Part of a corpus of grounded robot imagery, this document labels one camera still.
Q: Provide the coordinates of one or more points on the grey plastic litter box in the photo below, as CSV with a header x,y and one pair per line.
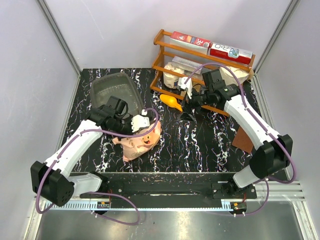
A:
x,y
119,85

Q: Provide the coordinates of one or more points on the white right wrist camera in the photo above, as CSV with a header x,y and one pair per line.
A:
x,y
185,83

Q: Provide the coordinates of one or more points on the white paper bag right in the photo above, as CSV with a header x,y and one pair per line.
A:
x,y
228,78

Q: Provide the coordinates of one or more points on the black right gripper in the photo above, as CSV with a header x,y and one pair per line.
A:
x,y
187,115

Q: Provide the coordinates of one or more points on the aluminium rail frame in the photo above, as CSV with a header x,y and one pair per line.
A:
x,y
274,192

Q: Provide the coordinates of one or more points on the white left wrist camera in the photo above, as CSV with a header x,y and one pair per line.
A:
x,y
140,121

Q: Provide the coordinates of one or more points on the brown scouring pad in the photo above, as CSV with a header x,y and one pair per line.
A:
x,y
242,141

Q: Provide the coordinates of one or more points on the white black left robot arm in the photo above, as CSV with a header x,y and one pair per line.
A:
x,y
51,179

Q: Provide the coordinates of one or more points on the yellow plastic scoop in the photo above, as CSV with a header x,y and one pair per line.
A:
x,y
171,102

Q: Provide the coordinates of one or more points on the red white blue box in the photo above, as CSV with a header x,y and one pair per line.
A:
x,y
231,53

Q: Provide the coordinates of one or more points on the orange wooden shelf rack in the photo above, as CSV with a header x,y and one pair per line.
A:
x,y
168,51

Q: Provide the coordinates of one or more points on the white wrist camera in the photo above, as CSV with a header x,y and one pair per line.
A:
x,y
140,121
185,83

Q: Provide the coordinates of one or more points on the red white toothpaste box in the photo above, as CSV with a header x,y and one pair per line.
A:
x,y
190,42

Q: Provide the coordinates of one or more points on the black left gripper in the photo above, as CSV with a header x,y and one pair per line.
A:
x,y
130,130

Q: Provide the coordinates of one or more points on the pink cat litter bag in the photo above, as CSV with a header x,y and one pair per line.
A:
x,y
134,147

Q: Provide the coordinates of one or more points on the silver grey flat box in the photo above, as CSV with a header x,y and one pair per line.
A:
x,y
185,64

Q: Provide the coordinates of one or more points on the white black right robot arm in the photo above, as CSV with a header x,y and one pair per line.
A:
x,y
272,151

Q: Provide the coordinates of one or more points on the white crumpled bag left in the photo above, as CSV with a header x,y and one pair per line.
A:
x,y
171,80

